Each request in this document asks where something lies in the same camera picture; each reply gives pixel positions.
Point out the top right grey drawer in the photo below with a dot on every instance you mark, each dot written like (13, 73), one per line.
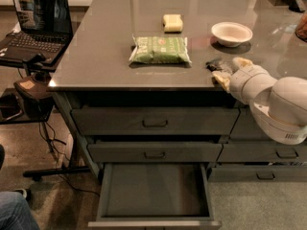
(246, 127)

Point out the middle left grey drawer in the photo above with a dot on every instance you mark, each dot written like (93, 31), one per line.
(154, 151)

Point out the grey drawer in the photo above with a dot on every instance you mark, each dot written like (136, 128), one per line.
(258, 173)
(154, 151)
(262, 152)
(154, 120)
(246, 127)

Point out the black rxbar chocolate bar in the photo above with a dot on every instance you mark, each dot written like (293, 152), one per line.
(219, 65)

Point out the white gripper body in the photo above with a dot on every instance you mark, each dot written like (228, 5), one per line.
(246, 80)

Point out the black white sneaker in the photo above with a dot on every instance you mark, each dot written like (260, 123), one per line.
(27, 194)

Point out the black stand base leg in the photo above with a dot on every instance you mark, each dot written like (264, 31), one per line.
(37, 174)

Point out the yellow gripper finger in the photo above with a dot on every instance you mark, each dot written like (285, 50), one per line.
(223, 78)
(240, 62)

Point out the open bottom left drawer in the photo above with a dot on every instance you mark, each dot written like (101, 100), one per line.
(154, 196)

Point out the yellow sponge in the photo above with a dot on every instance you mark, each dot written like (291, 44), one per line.
(172, 23)

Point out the white paper bowl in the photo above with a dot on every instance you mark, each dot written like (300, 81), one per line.
(231, 34)

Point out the person lower leg in jeans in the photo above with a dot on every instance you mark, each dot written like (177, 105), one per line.
(15, 213)

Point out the black device with sticky note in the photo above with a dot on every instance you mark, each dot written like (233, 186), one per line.
(33, 95)

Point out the black open laptop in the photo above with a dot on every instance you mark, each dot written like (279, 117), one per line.
(45, 31)

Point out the black laptop stand tray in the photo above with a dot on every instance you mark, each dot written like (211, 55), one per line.
(35, 64)

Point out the middle right grey drawer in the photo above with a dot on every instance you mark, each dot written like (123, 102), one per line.
(262, 152)

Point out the bottom right grey drawer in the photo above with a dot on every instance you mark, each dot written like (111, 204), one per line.
(258, 173)

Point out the brown object on counter right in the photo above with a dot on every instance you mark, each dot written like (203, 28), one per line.
(301, 28)

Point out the top left grey drawer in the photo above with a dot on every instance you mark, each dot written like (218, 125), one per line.
(154, 120)

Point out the green snack bag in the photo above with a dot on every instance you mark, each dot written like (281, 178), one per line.
(160, 50)

